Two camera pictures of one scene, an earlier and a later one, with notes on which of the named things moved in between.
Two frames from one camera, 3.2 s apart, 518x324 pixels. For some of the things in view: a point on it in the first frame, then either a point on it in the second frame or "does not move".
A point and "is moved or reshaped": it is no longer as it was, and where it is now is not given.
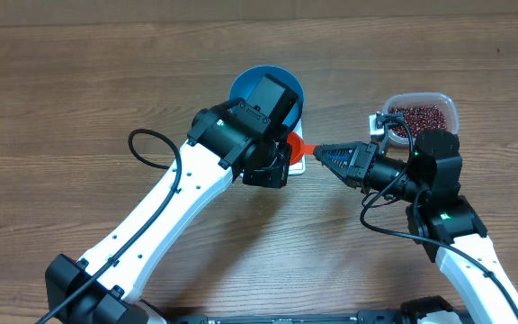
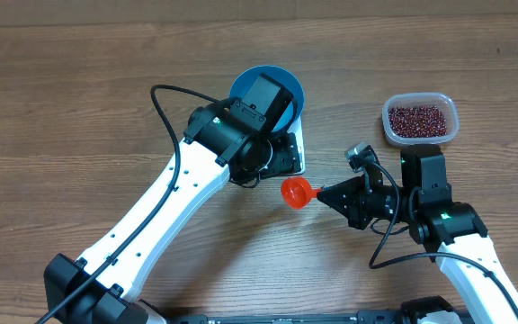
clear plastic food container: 420,112 does not move
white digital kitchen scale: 299,167 does not move
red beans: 418,118 does not move
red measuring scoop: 299,148 is moved or reshaped
